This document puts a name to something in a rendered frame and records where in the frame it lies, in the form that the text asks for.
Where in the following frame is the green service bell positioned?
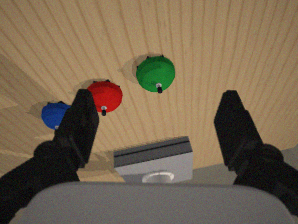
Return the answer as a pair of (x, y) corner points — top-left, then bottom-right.
(136, 55), (175, 94)

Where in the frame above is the red bell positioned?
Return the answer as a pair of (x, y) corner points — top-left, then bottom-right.
(87, 80), (123, 116)

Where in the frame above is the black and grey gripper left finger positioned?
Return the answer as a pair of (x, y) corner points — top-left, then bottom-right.
(0, 89), (100, 224)

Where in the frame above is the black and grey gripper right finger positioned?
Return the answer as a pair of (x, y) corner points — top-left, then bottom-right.
(214, 90), (298, 217)

